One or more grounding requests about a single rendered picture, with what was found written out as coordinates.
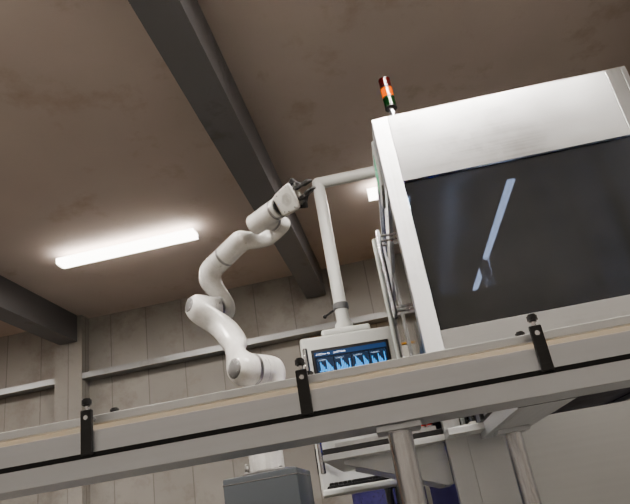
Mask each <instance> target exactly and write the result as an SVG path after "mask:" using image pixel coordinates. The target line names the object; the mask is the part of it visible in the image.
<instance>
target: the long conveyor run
mask: <svg viewBox="0 0 630 504"><path fill-rule="evenodd" d="M526 319H527V322H529V323H531V324H532V326H529V327H528V329H529V332H530V334H525V332H523V331H518V332H516V334H515V337H509V338H504V339H499V340H493V341H488V342H483V343H477V344H472V345H467V346H461V347H456V348H451V349H445V350H440V351H435V352H429V353H424V354H419V355H413V356H408V357H403V358H397V359H392V360H387V361H381V362H376V363H371V364H365V365H360V366H355V367H349V368H344V369H339V370H333V371H328V372H323V373H317V374H314V372H312V371H307V369H303V367H302V366H304V364H305V359H303V358H296V360H295V366H297V367H299V370H296V371H295V375H296V378H291V379H285V380H280V381H275V382H269V383H264V384H259V385H253V386H248V387H243V388H237V389H232V390H227V391H221V392H216V393H211V394H206V395H200V396H195V397H190V398H184V399H179V400H174V401H168V402H163V403H158V404H152V405H147V406H142V407H136V408H131V409H126V410H120V411H119V408H118V407H114V408H111V409H110V413H104V414H99V415H94V416H93V410H92V409H89V407H90V405H92V399H90V398H84V399H83V400H81V406H83V407H85V410H83V411H81V412H80V418H78V419H72V420H67V421H62V422H56V423H51V424H46V425H40V426H35V427H30V428H24V429H19V430H14V431H8V432H3V433H0V501H1V500H7V499H12V498H18V497H24V496H29V495H35V494H40V493H46V492H51V491H57V490H62V489H68V488H74V487H79V486H85V485H90V484H96V483H101V482H107V481H112V480H118V479H124V478H129V477H135V476H140V475H146V474H151V473H157V472H162V471H168V470H173V469H179V468H185V467H190V466H196V465H201V464H207V463H212V462H218V461H223V460H229V459H235V458H240V457H246V456H251V455H257V454H262V453H268V452H273V451H279V450H284V449H290V448H296V447H301V446H307V445H312V444H318V443H323V442H329V441H334V440H340V439H346V438H351V437H357V436H362V435H368V434H373V433H376V427H379V426H384V425H390V424H395V423H401V422H406V421H412V420H418V419H420V420H421V423H422V425H423V424H429V423H434V422H440V421H445V420H451V419H457V418H462V417H468V416H473V415H479V414H484V413H490V412H495V411H501V410H507V409H512V408H518V407H523V406H529V405H534V404H540V403H545V402H551V401H556V400H562V399H568V398H573V397H579V396H584V395H590V394H595V393H601V392H606V391H612V390H618V389H623V388H629V387H630V315H626V316H621V317H616V318H611V319H605V320H600V321H595V322H589V323H584V324H579V325H573V326H568V327H563V328H557V329H552V330H547V331H543V330H542V327H541V325H536V322H537V320H538V317H537V315H536V314H534V313H532V314H528V315H527V317H526Z"/></svg>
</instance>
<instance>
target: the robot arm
mask: <svg viewBox="0 0 630 504"><path fill-rule="evenodd" d="M310 182H312V179H309V180H308V179H305V180H304V181H303V182H298V181H296V180H295V179H294V178H291V179H290V180H289V182H288V184H286V185H284V186H283V187H282V188H281V189H280V190H279V191H278V192H277V193H276V194H275V195H274V197H273V198H272V199H271V200H270V201H268V202H267V203H266V204H264V205H263V206H261V207H260V208H259V209H257V210H256V211H255V212H253V213H252V214H251V215H249V216H248V217H247V219H246V224H247V227H248V229H249V230H250V231H251V232H249V231H236V232H234V233H233V234H232V235H230V236H229V237H228V238H227V239H226V240H225V241H224V242H223V243H222V244H221V245H220V246H219V247H218V248H217V249H216V250H215V251H214V252H213V253H212V254H211V255H210V256H209V257H208V258H207V259H206V260H205V261H204V262H203V263H202V265H201V267H200V270H199V282H200V285H201V287H202V289H203V290H204V291H205V292H206V293H207V294H208V295H209V296H206V295H193V296H191V297H190V298H189V299H188V300H187V302H186V305H185V312H186V314H187V316H188V318H189V319H190V320H191V321H192V322H193V323H195V324H196V325H198V326H199V327H201V328H202V329H204V330H206V331H207V332H209V333H210V334H211V335H212V336H214V337H215V338H216V340H217V341H218V342H219V344H220V345H221V346H222V348H223V349H224V351H225V354H226V371H227V374H228V377H229V378H230V380H231V381H232V382H233V383H235V384H236V385H239V386H244V387H248V386H253V385H259V384H264V383H269V382H275V381H280V380H285V379H286V370H285V367H284V364H283V362H282V361H281V360H280V359H279V358H277V357H275V356H271V355H263V354H254V353H250V352H248V351H247V350H246V347H247V338H246V336H245V334H244V332H243V331H242V329H241V328H240V327H239V326H238V324H237V323H236V322H235V321H234V320H233V319H232V318H233V317H234V314H235V303H234V300H233V298H232V296H231V295H230V293H229V292H228V290H227V289H226V287H225V286H224V284H223V282H222V279H221V276H222V274H223V273H224V272H225V271H226V270H227V269H228V268H229V267H230V266H231V265H232V264H233V263H234V262H235V261H236V260H237V259H238V258H239V257H240V256H241V255H242V254H243V253H244V252H246V251H247V250H250V249H259V248H264V247H268V246H270V245H272V244H274V243H275V242H276V241H278V240H279V239H280V238H281V237H282V236H283V235H285V234H286V232H287V231H288V230H289V228H290V220H289V219H288V218H287V217H285V216H288V215H290V214H292V213H294V212H296V211H298V210H300V209H301V208H308V202H307V201H308V196H309V194H311V193H312V192H314V189H316V187H315V186H313V187H310V188H309V189H307V190H306V191H304V194H303V195H302V194H301V192H300V190H299V189H300V188H301V187H303V186H306V185H308V184H309V183H310ZM248 457H249V464H248V465H245V472H244V474H243V475H241V476H240V477H242V476H247V475H253V474H258V473H264V472H269V471H275V470H280V469H286V468H291V467H285V464H284V456H283V450H279V451H273V452H268V453H262V454H257V455H251V456H248ZM248 472H249V473H248Z"/></svg>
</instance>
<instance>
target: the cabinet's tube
mask: <svg viewBox="0 0 630 504"><path fill-rule="evenodd" d="M312 186H315V187H316V189H314V197H315V203H316V208H317V214H318V220H319V225H320V231H321V236H322V242H323V248H324V253H325V259H326V264H327V270H328V276H329V281H330V287H331V292H332V298H333V305H332V306H333V310H332V311H330V312H329V313H328V314H326V315H324V316H323V318H324V319H326V318H327V316H329V315H330V314H331V313H333V312H335V315H336V320H337V323H336V324H335V328H340V327H346V326H353V322H352V321H350V319H349V314H348V309H349V306H348V302H346V298H345V293H344V287H343V282H342V277H341V271H340V266H339V261H338V255H337V250H336V245H335V239H334V234H333V229H332V223H331V218H330V213H329V207H328V202H327V197H326V191H325V187H324V186H323V185H322V184H321V183H320V182H319V181H318V182H315V183H313V185H312Z"/></svg>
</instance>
